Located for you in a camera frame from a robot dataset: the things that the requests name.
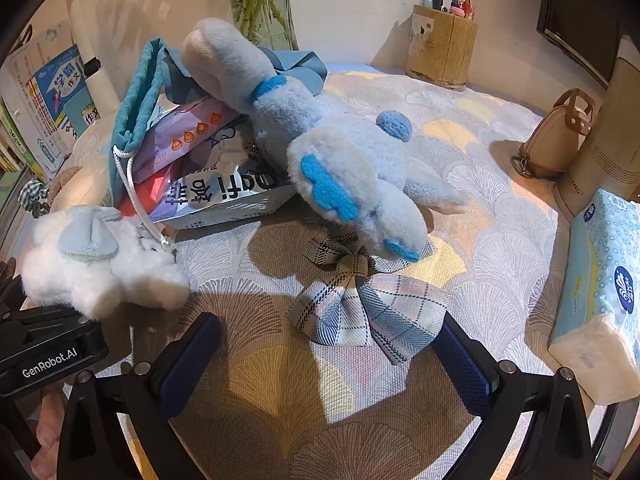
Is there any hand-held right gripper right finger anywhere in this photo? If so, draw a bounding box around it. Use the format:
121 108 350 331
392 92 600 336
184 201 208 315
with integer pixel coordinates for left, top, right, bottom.
432 310 608 480

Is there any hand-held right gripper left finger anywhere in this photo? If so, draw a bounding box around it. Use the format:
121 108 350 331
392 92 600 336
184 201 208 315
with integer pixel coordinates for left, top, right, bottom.
57 311 223 480

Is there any plaid ribbon bow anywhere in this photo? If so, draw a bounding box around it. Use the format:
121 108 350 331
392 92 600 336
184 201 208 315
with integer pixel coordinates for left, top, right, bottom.
287 232 451 366

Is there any white plush toy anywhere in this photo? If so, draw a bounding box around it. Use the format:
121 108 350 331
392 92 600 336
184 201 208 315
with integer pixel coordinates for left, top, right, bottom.
20 205 191 320

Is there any blue plush toy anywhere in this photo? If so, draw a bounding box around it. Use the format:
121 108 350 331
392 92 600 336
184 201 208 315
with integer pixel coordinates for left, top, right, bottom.
180 17 471 263

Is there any teal drawstring bag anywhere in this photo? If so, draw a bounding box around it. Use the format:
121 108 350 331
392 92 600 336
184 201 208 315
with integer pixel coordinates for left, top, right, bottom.
109 36 328 256

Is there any person's left hand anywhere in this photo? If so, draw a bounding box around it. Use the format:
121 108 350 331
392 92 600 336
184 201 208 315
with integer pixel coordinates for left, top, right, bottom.
35 392 71 463

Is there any fan pattern tablecloth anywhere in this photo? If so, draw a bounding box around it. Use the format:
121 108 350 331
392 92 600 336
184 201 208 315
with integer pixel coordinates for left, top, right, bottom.
50 62 576 480

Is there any blue dotted tissue pack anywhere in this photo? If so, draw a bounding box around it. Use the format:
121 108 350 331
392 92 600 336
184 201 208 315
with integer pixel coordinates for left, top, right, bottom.
547 187 640 406

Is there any gingham hair scrunchie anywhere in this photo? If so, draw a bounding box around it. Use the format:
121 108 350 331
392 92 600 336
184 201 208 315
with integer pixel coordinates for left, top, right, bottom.
20 177 51 218

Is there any white printed packet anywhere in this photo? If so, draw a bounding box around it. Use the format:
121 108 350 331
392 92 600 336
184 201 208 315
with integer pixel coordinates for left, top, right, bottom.
150 130 301 231

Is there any red packet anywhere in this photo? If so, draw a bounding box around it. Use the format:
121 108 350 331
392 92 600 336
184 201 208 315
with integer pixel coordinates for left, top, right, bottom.
117 160 191 221

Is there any row of green books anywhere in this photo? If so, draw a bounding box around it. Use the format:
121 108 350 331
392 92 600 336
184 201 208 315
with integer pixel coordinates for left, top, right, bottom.
0 100 36 211

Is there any purple packet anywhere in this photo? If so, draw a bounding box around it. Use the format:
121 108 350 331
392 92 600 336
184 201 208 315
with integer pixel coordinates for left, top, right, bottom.
131 97 246 183

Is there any brown coin purse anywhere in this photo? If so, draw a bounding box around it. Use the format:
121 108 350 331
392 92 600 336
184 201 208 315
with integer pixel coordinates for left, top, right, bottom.
510 88 598 181

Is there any stack of books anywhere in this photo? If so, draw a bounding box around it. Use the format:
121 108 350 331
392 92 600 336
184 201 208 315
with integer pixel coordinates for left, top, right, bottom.
10 20 103 181

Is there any beige thermos flask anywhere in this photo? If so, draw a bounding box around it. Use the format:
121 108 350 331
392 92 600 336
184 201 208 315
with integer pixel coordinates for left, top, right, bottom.
552 35 640 221

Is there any white desk lamp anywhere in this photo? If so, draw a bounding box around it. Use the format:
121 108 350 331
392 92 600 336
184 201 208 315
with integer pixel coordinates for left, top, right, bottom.
65 0 123 106

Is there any wooden pen holder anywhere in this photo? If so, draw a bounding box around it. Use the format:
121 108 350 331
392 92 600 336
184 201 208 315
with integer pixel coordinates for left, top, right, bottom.
405 5 478 92

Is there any glass vase with flowers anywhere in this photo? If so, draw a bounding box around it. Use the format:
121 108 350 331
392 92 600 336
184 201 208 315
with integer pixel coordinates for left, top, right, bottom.
222 0 301 53

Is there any black monitor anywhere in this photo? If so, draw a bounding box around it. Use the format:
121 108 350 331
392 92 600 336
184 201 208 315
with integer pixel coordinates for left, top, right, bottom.
536 0 636 91

